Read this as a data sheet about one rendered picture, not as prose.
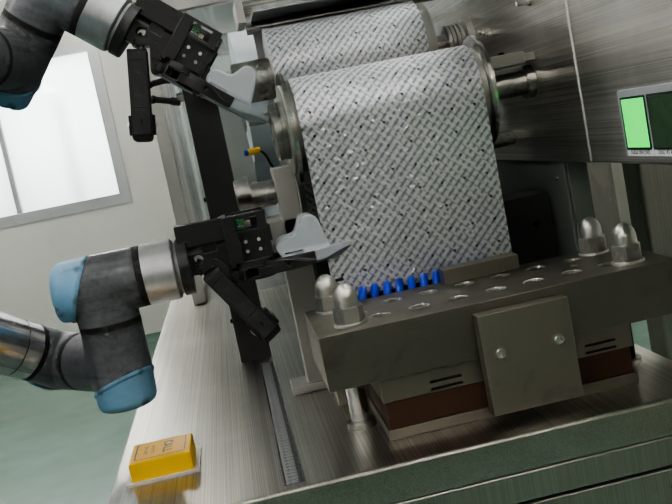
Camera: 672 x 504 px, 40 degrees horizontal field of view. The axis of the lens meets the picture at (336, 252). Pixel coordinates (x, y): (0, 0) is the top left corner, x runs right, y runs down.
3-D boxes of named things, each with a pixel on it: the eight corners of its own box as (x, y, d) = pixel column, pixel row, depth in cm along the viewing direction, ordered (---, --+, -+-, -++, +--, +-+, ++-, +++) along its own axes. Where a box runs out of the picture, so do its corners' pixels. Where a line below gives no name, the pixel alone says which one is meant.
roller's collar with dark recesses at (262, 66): (237, 107, 146) (229, 66, 145) (275, 99, 147) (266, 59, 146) (238, 104, 140) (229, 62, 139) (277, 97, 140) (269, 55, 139)
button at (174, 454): (137, 464, 109) (133, 444, 109) (196, 450, 110) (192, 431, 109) (132, 485, 102) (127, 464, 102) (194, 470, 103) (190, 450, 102)
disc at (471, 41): (471, 147, 130) (453, 42, 128) (475, 146, 130) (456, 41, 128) (503, 146, 116) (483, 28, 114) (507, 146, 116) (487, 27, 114)
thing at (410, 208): (336, 306, 117) (307, 162, 114) (513, 267, 119) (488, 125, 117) (337, 307, 116) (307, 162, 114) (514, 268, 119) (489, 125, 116)
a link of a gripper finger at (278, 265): (315, 251, 111) (243, 267, 110) (318, 264, 111) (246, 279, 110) (312, 247, 115) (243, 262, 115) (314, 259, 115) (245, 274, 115)
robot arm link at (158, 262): (150, 309, 110) (154, 298, 118) (188, 301, 110) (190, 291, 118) (135, 248, 109) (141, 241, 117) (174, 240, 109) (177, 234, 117)
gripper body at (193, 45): (227, 36, 113) (138, -15, 111) (194, 98, 113) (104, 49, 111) (227, 43, 120) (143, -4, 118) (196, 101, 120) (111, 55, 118)
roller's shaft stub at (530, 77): (479, 108, 124) (473, 75, 124) (529, 98, 125) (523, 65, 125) (489, 106, 120) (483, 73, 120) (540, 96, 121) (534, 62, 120)
